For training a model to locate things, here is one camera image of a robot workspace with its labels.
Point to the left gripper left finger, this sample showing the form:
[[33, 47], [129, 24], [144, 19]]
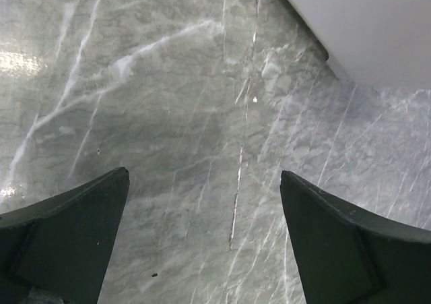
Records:
[[63, 244]]

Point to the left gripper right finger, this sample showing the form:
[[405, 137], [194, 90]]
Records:
[[346, 254]]

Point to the white plastic bin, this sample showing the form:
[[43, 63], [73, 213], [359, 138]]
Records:
[[379, 43]]

